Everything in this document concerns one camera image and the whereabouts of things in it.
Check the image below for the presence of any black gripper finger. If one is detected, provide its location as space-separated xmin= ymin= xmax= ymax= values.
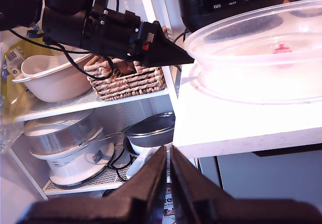
xmin=170 ymin=145 xmax=227 ymax=224
xmin=108 ymin=145 xmax=168 ymax=224
xmin=140 ymin=21 xmax=195 ymax=67

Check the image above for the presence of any clear plastic microwave lid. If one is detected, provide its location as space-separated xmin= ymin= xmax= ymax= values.
xmin=183 ymin=0 xmax=322 ymax=106

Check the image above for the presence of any white metal shelf unit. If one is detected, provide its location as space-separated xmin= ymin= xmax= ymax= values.
xmin=0 ymin=0 xmax=199 ymax=201

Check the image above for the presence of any printed paper packet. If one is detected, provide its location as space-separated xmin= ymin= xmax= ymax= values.
xmin=163 ymin=182 xmax=177 ymax=224

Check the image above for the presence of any woven wicker basket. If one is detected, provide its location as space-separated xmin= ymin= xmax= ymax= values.
xmin=84 ymin=25 xmax=169 ymax=102

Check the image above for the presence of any metal mesh strainer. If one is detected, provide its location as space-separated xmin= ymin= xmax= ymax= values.
xmin=80 ymin=111 xmax=176 ymax=148

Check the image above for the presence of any beige plastic bowl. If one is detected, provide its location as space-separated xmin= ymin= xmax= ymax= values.
xmin=12 ymin=53 xmax=94 ymax=103

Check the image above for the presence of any small white perforated strainer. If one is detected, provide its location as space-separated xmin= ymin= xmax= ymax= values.
xmin=21 ymin=54 xmax=50 ymax=78

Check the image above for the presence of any yellow oil bottle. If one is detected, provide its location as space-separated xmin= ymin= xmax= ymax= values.
xmin=0 ymin=25 xmax=35 ymax=154

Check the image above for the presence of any white bowl with handle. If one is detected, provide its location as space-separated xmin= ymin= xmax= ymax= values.
xmin=125 ymin=142 xmax=174 ymax=180

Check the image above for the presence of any black rice cooker cord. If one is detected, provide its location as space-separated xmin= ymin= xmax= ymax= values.
xmin=173 ymin=28 xmax=190 ymax=46

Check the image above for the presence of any black appliance cable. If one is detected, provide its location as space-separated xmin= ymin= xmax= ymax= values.
xmin=107 ymin=143 xmax=138 ymax=182

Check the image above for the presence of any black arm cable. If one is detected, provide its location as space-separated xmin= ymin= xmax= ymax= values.
xmin=8 ymin=28 xmax=115 ymax=82

